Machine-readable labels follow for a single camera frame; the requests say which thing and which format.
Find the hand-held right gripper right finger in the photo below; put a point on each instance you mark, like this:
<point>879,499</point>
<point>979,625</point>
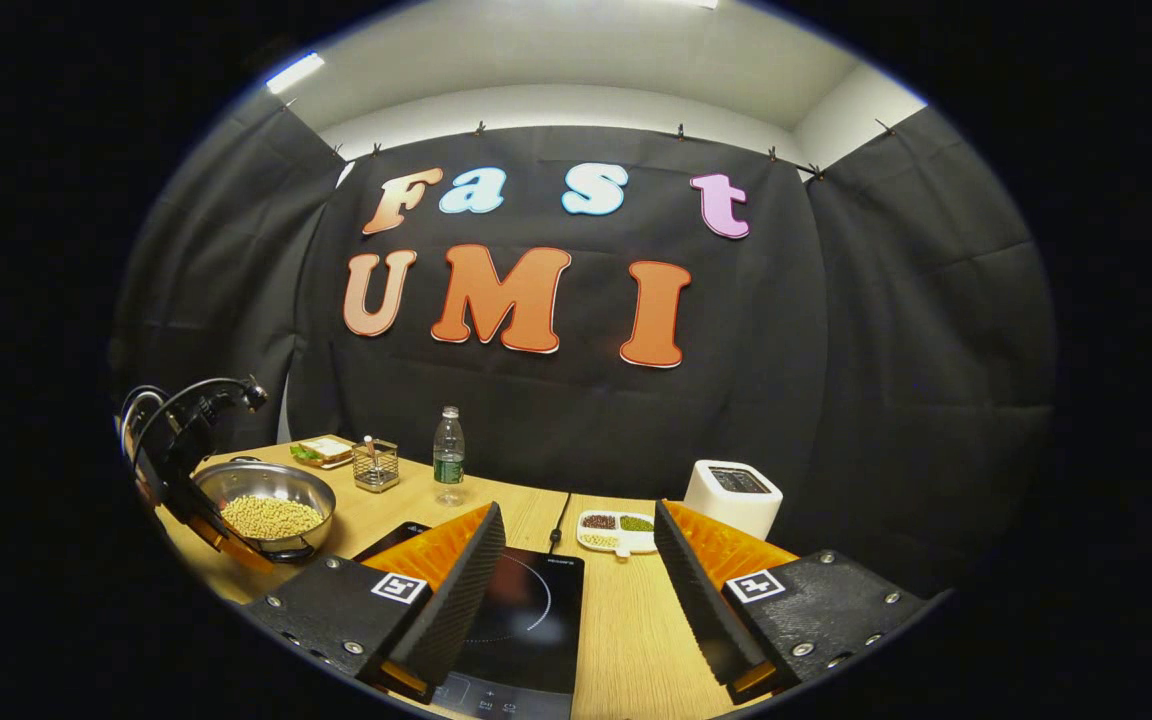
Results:
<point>696,600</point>

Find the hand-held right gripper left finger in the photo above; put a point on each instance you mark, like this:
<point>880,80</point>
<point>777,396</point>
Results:
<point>466,600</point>

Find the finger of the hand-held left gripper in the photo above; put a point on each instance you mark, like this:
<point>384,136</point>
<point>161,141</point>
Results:
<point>231,545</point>

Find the pile of soybeans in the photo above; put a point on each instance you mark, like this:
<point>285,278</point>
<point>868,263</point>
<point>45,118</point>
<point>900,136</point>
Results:
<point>271,517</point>

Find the stainless steel pot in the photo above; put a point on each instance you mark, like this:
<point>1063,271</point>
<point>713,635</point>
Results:
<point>236,480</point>

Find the black induction cooktop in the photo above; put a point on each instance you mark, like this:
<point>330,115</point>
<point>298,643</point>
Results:
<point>526,640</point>

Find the white divided bean dish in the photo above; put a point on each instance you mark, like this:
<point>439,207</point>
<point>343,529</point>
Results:
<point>617,546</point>

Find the white toaster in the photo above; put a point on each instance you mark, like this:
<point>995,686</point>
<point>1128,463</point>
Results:
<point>716,505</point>

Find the sandwich on white plate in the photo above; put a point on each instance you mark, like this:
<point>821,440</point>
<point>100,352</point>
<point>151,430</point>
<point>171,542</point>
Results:
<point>324,450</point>

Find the clear plastic water bottle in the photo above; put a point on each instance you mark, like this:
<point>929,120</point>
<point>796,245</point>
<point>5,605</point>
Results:
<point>449,460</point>

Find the black backdrop cloth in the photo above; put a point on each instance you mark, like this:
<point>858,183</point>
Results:
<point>836,350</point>

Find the small ceiling light panel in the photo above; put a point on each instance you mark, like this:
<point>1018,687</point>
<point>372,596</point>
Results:
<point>296,72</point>

